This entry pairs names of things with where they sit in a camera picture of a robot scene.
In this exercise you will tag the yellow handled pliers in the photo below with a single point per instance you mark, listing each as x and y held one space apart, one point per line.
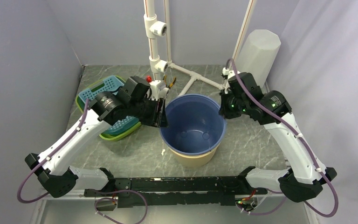
171 84

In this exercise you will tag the blue and cream bucket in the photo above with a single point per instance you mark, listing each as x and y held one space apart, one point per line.
194 125

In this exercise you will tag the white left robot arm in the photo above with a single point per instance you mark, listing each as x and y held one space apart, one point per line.
53 166

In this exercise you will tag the white octagonal plastic container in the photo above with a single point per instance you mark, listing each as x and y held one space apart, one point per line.
258 54

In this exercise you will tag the teal perforated plastic basket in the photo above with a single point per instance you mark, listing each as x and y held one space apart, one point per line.
105 86

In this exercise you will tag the green plastic tray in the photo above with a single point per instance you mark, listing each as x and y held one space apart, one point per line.
117 136

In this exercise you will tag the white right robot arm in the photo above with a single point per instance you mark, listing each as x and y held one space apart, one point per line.
256 177

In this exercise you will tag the cream yellow outer bucket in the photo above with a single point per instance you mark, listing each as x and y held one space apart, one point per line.
194 161

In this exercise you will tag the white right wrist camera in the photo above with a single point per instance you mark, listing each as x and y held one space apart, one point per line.
227 74

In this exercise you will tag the black base bar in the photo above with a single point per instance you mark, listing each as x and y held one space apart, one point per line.
222 190

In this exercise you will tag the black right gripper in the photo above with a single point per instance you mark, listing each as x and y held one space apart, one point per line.
224 110

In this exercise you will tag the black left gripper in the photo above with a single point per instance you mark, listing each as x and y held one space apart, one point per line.
158 118

